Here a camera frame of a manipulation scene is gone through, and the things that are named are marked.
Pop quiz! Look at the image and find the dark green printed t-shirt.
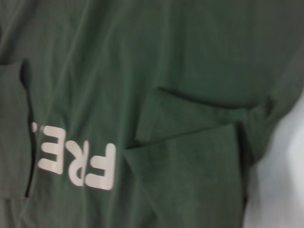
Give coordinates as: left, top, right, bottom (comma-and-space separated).
0, 0, 304, 228

